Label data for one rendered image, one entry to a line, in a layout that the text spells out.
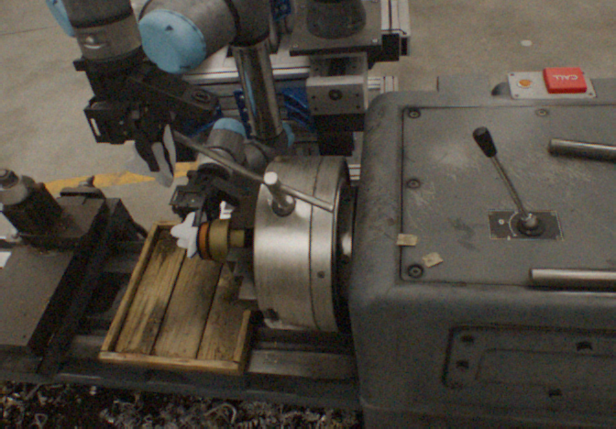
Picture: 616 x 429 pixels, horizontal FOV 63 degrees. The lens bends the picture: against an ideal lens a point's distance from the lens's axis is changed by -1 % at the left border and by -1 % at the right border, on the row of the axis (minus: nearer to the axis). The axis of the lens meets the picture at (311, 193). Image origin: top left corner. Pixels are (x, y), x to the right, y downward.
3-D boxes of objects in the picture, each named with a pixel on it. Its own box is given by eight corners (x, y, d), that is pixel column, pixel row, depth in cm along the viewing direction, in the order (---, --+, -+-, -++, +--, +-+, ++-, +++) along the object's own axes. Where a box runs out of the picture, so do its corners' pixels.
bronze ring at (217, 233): (247, 204, 95) (201, 206, 96) (237, 246, 89) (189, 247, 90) (259, 234, 102) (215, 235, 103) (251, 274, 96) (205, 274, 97)
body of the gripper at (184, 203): (179, 229, 104) (196, 186, 112) (218, 231, 102) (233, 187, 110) (167, 205, 98) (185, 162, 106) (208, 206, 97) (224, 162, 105)
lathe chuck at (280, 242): (340, 203, 113) (320, 120, 86) (329, 346, 99) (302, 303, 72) (301, 203, 115) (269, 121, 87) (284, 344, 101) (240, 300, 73)
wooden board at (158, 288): (274, 232, 123) (270, 222, 120) (242, 377, 100) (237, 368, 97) (159, 229, 129) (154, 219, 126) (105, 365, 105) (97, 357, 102)
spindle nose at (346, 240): (367, 214, 105) (359, 163, 87) (362, 315, 96) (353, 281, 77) (352, 214, 106) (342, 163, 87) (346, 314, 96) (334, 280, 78)
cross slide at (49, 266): (115, 198, 130) (108, 186, 126) (38, 357, 102) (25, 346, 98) (59, 197, 133) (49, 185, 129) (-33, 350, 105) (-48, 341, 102)
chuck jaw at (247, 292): (288, 247, 90) (277, 306, 82) (292, 263, 93) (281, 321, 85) (229, 245, 92) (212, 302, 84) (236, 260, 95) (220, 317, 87)
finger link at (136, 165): (140, 185, 77) (121, 134, 71) (177, 186, 76) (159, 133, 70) (132, 198, 74) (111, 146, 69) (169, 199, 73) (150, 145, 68)
